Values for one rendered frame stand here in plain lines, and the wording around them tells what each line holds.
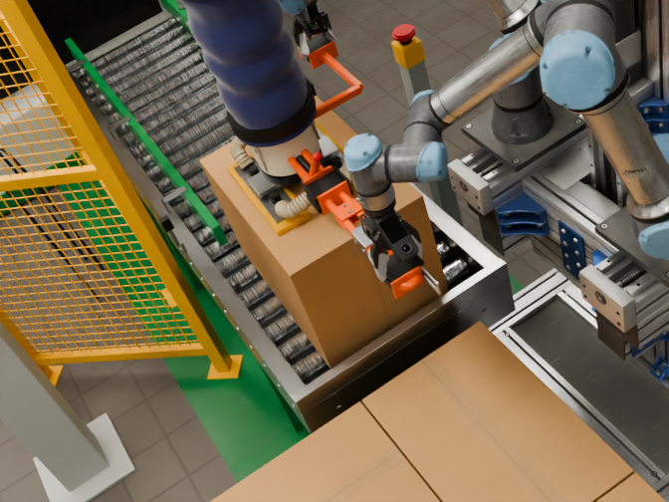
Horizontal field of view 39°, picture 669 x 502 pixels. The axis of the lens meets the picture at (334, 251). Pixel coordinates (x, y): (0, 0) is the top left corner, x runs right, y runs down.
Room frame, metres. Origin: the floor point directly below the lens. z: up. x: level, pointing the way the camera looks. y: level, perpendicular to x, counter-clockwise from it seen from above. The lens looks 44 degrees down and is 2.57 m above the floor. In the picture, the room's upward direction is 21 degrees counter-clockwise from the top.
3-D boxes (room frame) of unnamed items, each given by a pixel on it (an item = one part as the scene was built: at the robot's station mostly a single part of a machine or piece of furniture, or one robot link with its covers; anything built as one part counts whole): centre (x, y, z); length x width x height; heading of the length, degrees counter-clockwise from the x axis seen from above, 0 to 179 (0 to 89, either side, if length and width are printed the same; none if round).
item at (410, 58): (2.33, -0.42, 0.50); 0.07 x 0.07 x 1.00; 16
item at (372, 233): (1.42, -0.12, 1.22); 0.09 x 0.08 x 0.12; 13
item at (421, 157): (1.39, -0.22, 1.38); 0.11 x 0.11 x 0.08; 62
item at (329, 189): (1.74, -0.04, 1.08); 0.10 x 0.08 x 0.06; 103
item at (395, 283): (1.40, -0.11, 1.08); 0.08 x 0.07 x 0.05; 13
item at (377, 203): (1.42, -0.12, 1.30); 0.08 x 0.08 x 0.05
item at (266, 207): (1.96, 0.11, 0.97); 0.34 x 0.10 x 0.05; 13
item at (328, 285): (1.98, 0.01, 0.75); 0.60 x 0.40 x 0.40; 14
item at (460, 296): (1.64, -0.09, 0.58); 0.70 x 0.03 x 0.06; 106
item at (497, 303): (1.64, -0.09, 0.47); 0.70 x 0.03 x 0.15; 106
